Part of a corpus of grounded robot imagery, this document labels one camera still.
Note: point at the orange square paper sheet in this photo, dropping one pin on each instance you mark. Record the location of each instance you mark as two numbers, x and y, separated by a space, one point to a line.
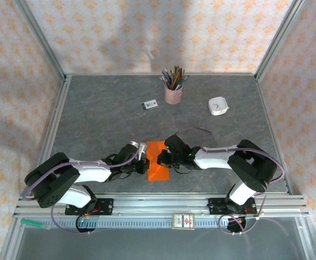
158 174

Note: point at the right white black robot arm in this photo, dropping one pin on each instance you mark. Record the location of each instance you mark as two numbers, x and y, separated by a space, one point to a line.
252 168

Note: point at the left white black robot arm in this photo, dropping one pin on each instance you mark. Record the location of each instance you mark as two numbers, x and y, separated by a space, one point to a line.
52 184

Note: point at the white square clock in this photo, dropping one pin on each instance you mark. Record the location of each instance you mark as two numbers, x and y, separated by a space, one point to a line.
217 105

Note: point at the small black white card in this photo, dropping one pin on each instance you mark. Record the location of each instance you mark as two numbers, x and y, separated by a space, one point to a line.
150 104

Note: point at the pink pencil cup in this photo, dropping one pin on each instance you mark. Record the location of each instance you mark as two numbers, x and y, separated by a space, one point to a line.
173 96

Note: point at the short white pencil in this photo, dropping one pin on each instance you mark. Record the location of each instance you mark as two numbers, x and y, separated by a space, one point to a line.
179 86

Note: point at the long white pencil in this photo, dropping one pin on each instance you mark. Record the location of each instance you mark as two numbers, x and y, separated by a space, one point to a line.
164 82

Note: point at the teal pencil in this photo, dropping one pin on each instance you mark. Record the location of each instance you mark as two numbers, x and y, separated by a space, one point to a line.
183 81

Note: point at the grey pencil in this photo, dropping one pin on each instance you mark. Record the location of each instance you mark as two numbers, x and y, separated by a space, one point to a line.
166 78

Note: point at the dark brown pencil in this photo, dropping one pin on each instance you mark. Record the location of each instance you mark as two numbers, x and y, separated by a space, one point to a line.
176 74

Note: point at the green pen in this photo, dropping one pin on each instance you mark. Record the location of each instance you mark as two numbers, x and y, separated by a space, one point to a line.
33 223

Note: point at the wide aluminium base rail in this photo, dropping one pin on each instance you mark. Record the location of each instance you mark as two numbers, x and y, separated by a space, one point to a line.
160 205

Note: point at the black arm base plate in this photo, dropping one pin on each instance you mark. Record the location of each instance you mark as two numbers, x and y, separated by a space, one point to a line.
106 207
213 205

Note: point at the label on front rail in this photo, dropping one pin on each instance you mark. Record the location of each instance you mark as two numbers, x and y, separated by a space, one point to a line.
184 221

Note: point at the aluminium side rail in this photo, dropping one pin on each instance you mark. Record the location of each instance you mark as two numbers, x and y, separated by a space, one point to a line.
274 135
52 130

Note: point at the thin aluminium frame rail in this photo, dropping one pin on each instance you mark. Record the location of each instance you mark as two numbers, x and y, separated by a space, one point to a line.
120 74

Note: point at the aluminium frame post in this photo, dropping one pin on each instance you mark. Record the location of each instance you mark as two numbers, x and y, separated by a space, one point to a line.
41 40
279 40

